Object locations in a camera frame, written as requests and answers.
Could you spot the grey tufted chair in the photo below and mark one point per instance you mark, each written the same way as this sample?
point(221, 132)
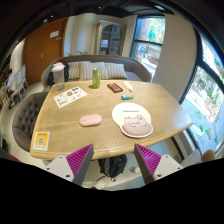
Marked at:
point(25, 119)

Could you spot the striped cushion left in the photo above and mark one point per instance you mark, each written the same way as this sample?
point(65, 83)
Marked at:
point(76, 69)

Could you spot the clear plastic shaker bottle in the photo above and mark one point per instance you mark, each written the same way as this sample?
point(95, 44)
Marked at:
point(58, 74)

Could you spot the black backpack on floor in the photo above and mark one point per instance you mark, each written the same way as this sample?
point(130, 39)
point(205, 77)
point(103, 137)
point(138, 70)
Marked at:
point(113, 166)

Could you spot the orange wooden door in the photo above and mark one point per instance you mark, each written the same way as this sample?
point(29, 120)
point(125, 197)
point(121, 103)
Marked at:
point(42, 47)

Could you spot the striped cushion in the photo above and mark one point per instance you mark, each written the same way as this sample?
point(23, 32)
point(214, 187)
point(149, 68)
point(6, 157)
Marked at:
point(76, 69)
point(86, 70)
point(115, 71)

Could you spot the white pink cat mouse pad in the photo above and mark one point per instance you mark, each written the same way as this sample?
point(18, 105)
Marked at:
point(134, 120)

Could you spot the yellow QR code sticker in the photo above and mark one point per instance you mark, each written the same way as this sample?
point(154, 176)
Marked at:
point(41, 140)

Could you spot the striped cushion right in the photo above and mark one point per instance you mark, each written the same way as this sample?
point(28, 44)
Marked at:
point(115, 71)

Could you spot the striped cushion middle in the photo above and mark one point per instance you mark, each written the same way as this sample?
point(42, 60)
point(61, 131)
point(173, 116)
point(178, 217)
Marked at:
point(86, 70)

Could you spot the black red phone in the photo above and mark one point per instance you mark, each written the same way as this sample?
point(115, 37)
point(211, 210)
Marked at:
point(114, 87)

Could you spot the wooden oval table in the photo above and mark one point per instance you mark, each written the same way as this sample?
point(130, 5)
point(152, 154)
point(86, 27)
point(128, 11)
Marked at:
point(67, 135)

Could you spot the teal small tube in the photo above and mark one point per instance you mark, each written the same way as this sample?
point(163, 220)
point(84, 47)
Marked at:
point(126, 97)

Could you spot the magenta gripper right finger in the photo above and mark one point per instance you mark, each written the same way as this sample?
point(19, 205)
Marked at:
point(154, 166)

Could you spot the pink computer mouse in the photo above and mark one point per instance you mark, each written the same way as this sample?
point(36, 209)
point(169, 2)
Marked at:
point(90, 120)

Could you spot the cream white small object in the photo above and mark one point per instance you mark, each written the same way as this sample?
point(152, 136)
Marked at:
point(128, 85)

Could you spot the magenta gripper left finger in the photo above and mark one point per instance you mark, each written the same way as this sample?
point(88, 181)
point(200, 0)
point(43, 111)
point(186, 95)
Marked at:
point(74, 166)

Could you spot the grey sofa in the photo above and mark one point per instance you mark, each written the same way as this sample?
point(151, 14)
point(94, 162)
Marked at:
point(134, 69)

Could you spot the arched mirror cabinet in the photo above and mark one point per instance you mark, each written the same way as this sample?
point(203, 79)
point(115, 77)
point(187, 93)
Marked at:
point(109, 38)

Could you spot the green drink can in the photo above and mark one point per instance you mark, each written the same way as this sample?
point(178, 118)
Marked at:
point(96, 78)

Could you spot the white sticker sheet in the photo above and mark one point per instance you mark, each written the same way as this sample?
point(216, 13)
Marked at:
point(65, 98)

